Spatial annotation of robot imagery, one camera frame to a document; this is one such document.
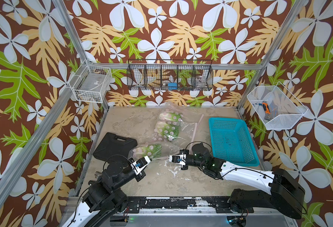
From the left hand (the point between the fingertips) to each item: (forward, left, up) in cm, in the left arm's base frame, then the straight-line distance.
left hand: (150, 157), depth 67 cm
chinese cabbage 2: (+40, -11, -16) cm, 44 cm away
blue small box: (+48, -12, +5) cm, 50 cm away
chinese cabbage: (+9, 0, -11) cm, 14 cm away
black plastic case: (+14, +26, -18) cm, 35 cm away
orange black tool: (+31, -68, +2) cm, 75 cm away
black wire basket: (+59, -10, +6) cm, 60 cm away
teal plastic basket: (+22, -55, -23) cm, 64 cm away
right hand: (+5, -10, -8) cm, 14 cm away
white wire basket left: (+44, +39, +10) cm, 59 cm away
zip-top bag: (+17, -9, -23) cm, 30 cm away
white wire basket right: (+30, -74, +4) cm, 79 cm away
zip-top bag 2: (+26, -14, -16) cm, 34 cm away
